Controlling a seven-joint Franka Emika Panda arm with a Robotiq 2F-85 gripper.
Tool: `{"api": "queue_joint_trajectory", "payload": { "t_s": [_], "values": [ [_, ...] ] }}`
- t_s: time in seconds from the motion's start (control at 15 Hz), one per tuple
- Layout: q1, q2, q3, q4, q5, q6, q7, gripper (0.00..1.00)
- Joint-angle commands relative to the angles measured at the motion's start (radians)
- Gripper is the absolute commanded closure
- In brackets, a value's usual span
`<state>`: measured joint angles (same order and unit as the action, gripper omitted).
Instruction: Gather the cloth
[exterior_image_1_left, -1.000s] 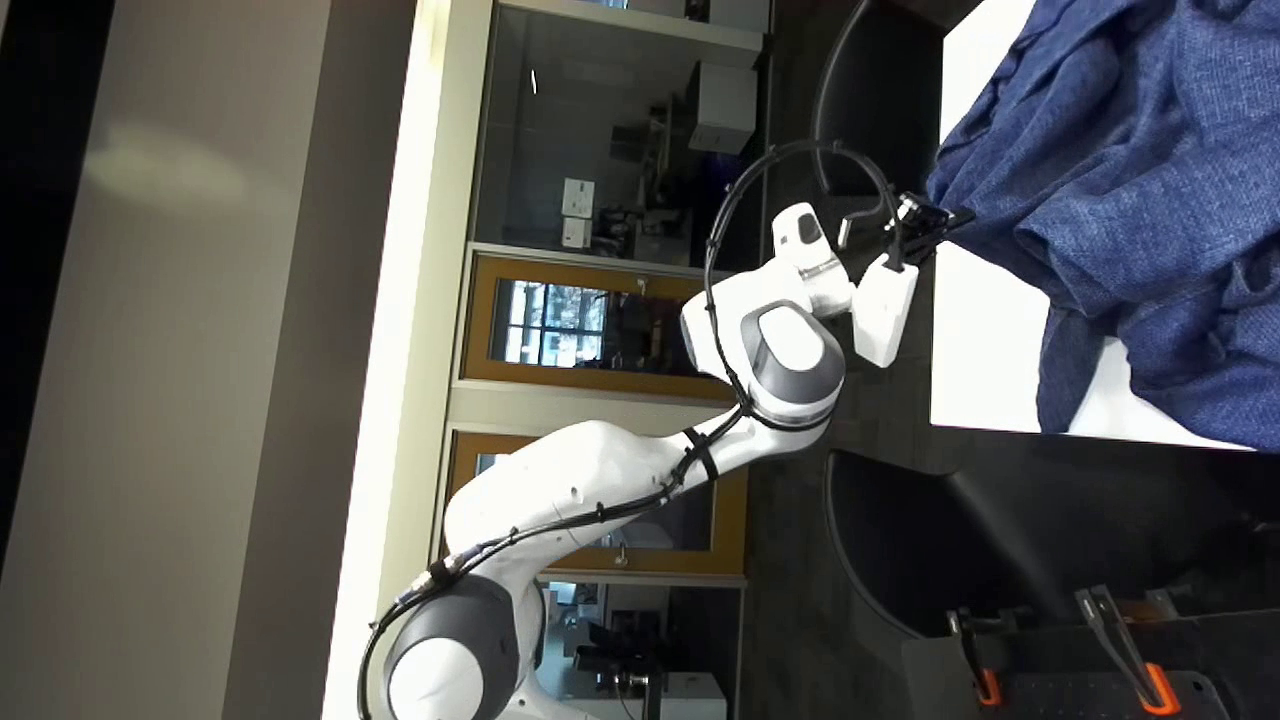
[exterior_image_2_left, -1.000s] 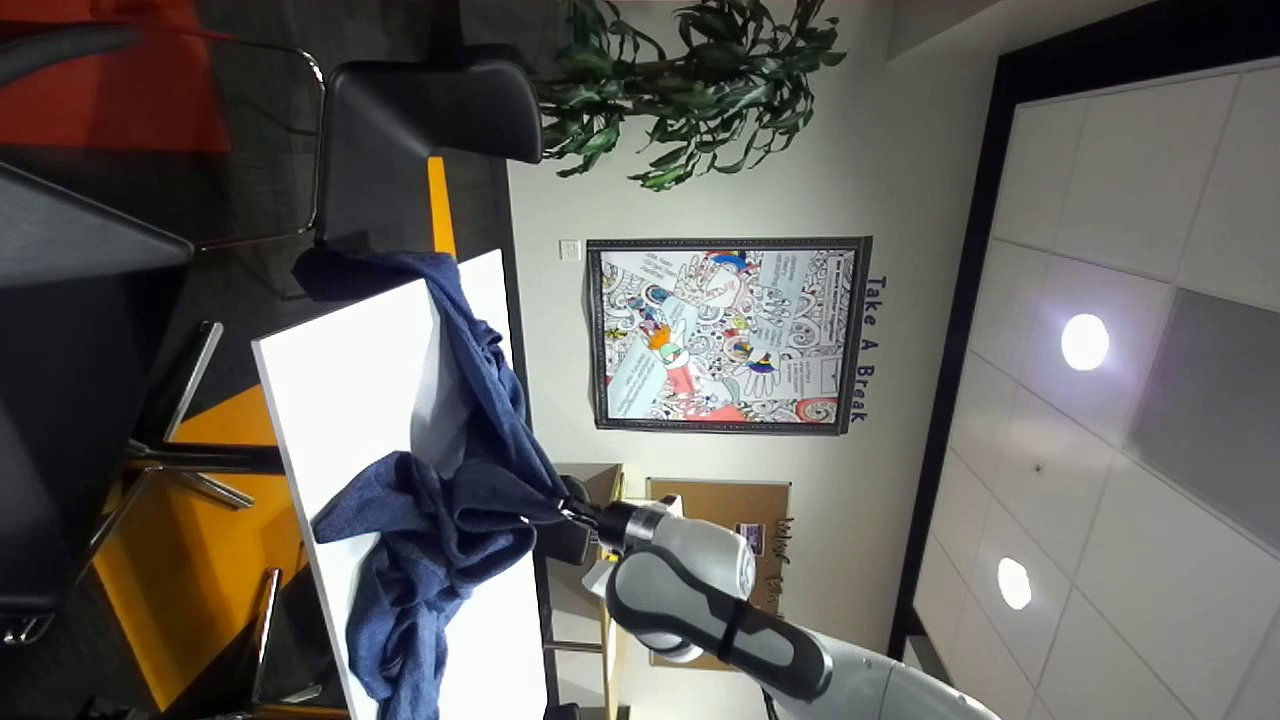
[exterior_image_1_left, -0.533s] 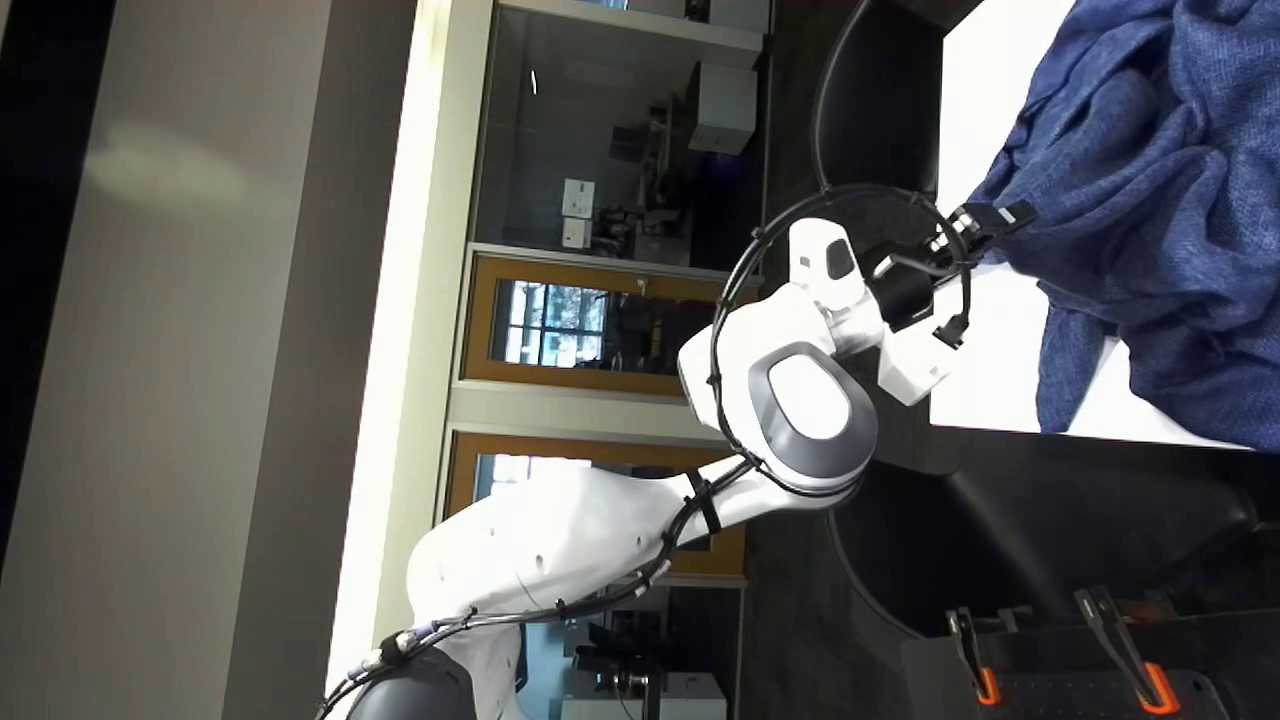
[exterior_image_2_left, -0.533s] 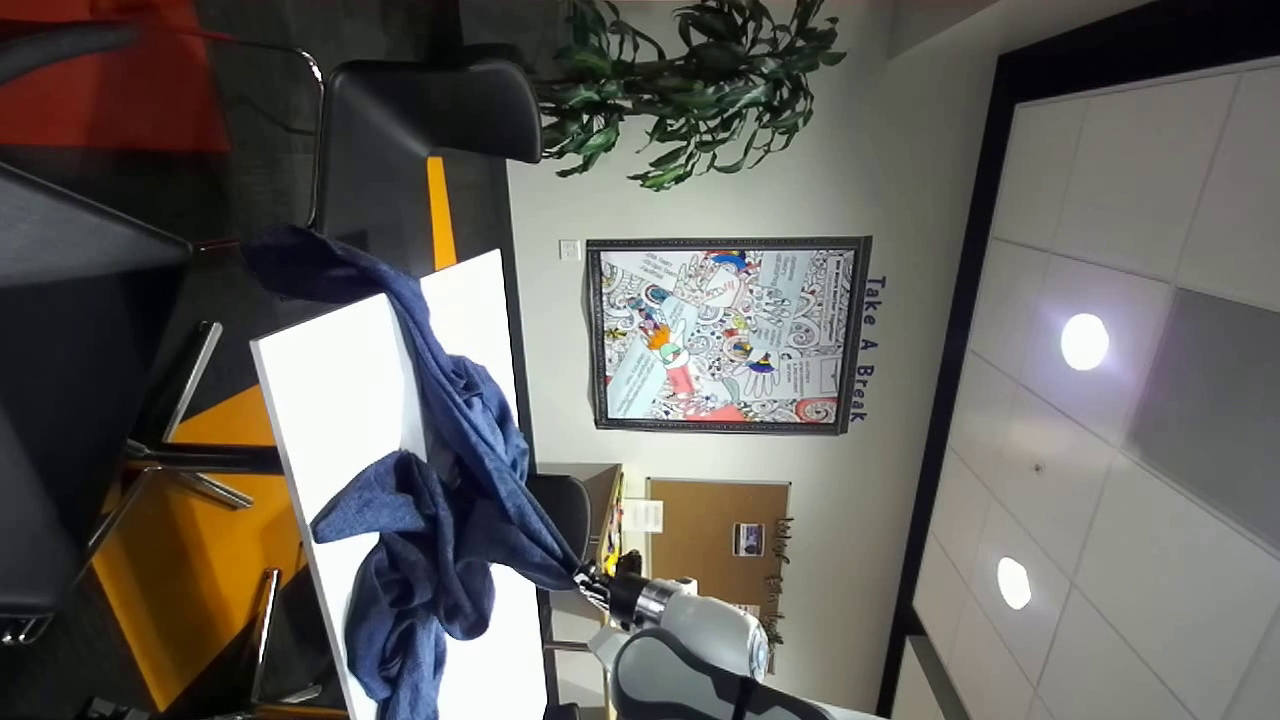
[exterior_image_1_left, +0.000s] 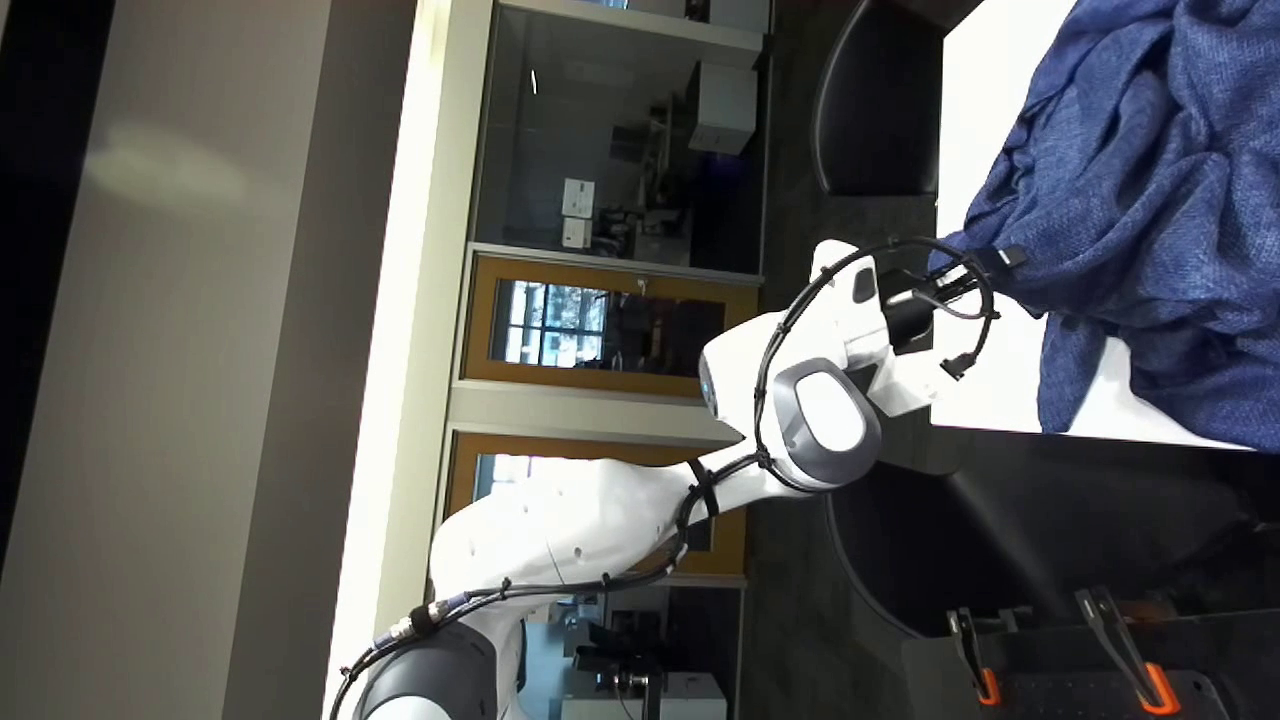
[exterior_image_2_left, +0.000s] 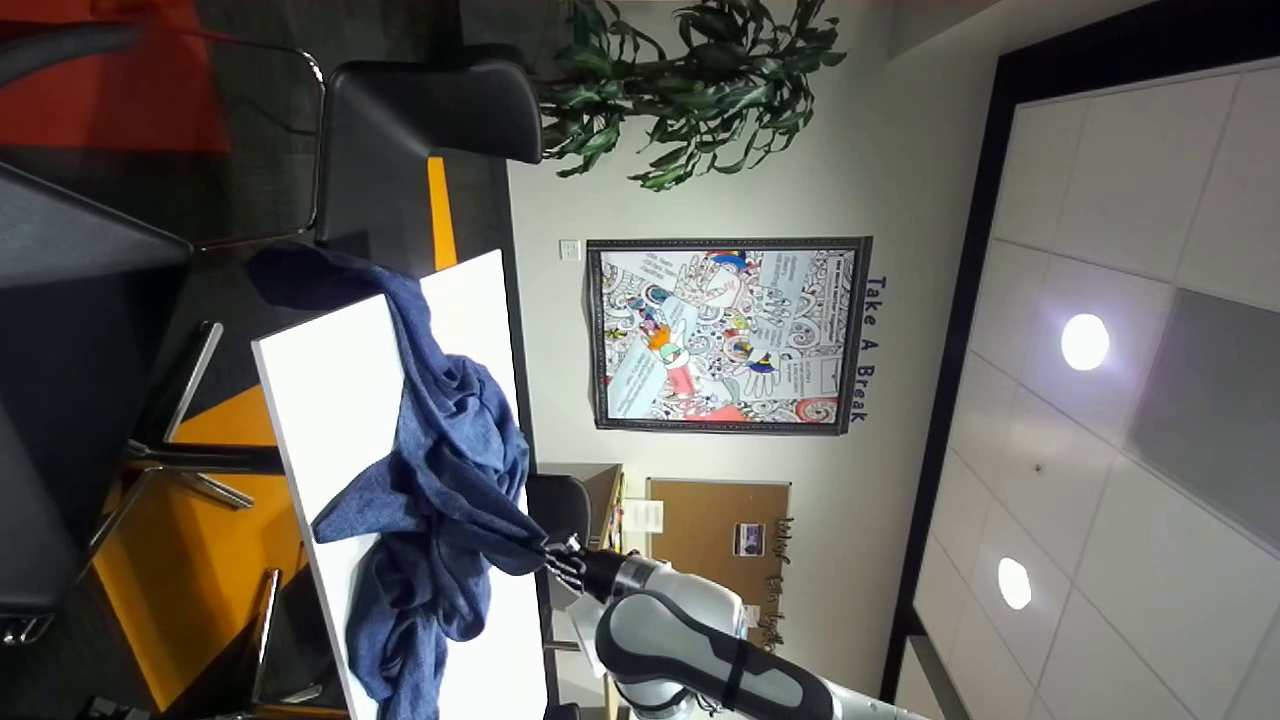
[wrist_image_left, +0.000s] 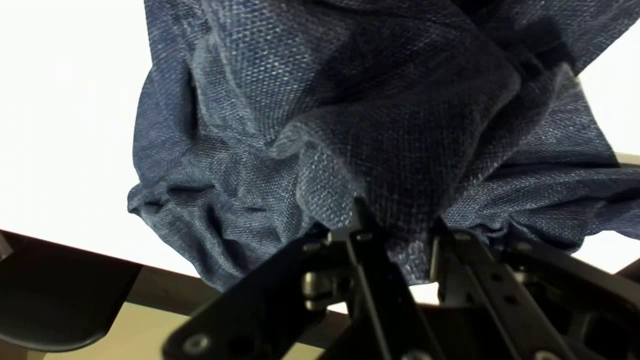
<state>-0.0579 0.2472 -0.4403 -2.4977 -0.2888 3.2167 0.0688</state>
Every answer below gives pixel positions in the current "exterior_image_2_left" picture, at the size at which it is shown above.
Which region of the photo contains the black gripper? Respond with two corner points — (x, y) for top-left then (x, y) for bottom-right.
(536, 530), (633, 606)

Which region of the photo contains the blue denim-look cloth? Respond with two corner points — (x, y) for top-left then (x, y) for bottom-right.
(243, 242), (551, 720)

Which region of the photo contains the black office chair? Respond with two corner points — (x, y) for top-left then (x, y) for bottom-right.
(528, 458), (628, 550)

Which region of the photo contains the cork pin board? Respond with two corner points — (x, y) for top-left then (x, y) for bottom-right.
(646, 477), (796, 648)

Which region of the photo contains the white table board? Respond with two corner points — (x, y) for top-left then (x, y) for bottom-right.
(249, 242), (551, 720)

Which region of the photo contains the black framed colourful poster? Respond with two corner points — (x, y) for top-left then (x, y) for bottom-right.
(580, 231), (876, 439)

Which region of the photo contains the metal clamp bar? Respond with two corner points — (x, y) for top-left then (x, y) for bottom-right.
(123, 443), (261, 514)

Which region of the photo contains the grey metal bar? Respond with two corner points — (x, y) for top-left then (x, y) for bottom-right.
(157, 317), (231, 446)

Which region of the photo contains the round ceiling light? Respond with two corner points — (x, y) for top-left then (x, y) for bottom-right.
(994, 550), (1039, 617)
(1057, 307), (1116, 376)

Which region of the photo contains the black padded chair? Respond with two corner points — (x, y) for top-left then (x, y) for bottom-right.
(315, 48), (549, 272)

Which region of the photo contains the green leafy plant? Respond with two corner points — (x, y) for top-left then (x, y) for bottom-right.
(536, 0), (854, 193)

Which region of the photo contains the dark grey chair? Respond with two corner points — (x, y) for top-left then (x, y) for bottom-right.
(0, 156), (256, 631)

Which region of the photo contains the red seat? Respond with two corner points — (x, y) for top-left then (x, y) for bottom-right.
(0, 0), (231, 159)

